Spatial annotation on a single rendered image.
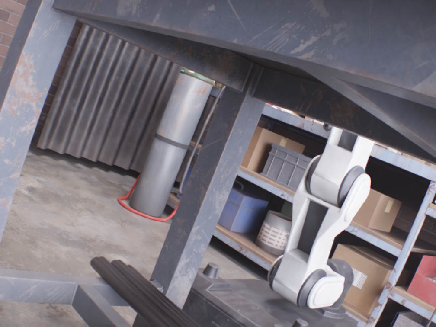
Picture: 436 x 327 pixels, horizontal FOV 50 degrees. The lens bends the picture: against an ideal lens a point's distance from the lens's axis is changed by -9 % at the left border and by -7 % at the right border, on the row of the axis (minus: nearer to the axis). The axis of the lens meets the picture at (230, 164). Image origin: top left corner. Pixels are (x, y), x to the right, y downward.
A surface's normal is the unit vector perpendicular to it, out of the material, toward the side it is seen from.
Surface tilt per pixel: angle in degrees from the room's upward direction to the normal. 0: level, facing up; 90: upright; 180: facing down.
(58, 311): 0
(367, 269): 91
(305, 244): 106
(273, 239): 90
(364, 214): 88
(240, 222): 90
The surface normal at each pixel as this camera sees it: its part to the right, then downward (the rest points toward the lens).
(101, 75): -0.09, 0.04
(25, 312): 0.37, -0.92
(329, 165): -0.54, -0.31
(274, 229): -0.36, -0.06
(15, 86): 0.66, 0.33
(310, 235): -0.68, 0.08
